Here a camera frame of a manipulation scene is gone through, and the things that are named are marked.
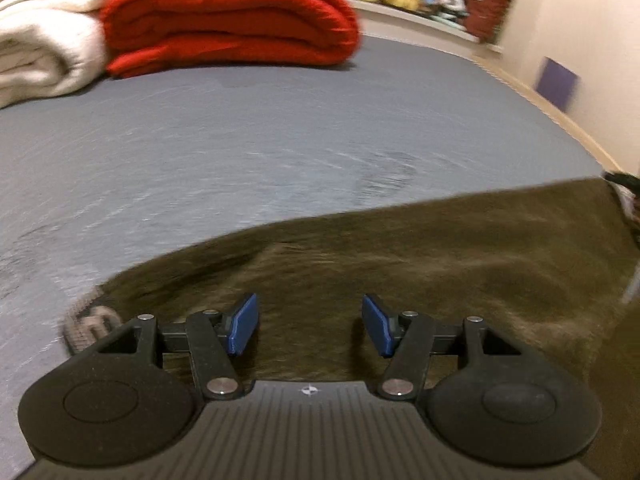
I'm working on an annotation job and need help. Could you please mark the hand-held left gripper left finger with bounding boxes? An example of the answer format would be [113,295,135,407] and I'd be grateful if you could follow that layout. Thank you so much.
[95,293,260,402]

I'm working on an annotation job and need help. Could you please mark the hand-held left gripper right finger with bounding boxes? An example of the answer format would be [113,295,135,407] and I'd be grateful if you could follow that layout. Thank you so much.
[362,294,526,402]

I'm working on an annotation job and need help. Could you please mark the olive corduroy pants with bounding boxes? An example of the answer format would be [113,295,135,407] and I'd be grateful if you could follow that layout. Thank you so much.
[62,176,638,386]

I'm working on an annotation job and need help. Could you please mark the grey quilted mattress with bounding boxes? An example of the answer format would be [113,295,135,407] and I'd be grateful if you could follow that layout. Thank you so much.
[0,35,621,466]

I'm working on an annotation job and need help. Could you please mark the red folded quilt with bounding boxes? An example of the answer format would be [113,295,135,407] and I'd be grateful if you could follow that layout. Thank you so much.
[100,0,362,79]

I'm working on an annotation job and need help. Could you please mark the white window sill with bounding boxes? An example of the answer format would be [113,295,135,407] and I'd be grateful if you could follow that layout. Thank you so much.
[350,0,503,53]

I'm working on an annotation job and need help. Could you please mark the dark red box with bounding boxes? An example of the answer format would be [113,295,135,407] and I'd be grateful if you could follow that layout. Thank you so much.
[462,0,515,43]

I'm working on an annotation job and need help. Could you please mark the white folded blanket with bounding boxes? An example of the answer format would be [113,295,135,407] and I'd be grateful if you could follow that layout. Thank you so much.
[0,0,133,108]

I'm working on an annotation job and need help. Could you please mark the wooden bed frame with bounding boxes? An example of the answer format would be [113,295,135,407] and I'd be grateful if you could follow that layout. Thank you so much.
[475,52,636,176]

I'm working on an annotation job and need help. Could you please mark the purple wall patch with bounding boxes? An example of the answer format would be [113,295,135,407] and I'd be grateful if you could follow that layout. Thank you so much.
[534,56,580,111]

